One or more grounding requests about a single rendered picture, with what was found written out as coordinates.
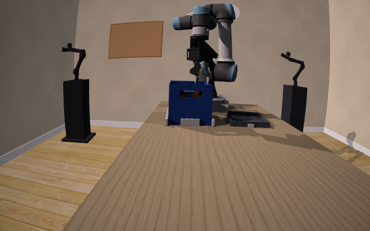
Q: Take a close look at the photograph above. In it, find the blue plastic crate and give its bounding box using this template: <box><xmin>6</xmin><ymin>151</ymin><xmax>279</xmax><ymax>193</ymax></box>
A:
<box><xmin>168</xmin><ymin>80</ymin><xmax>213</xmax><ymax>126</ymax></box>

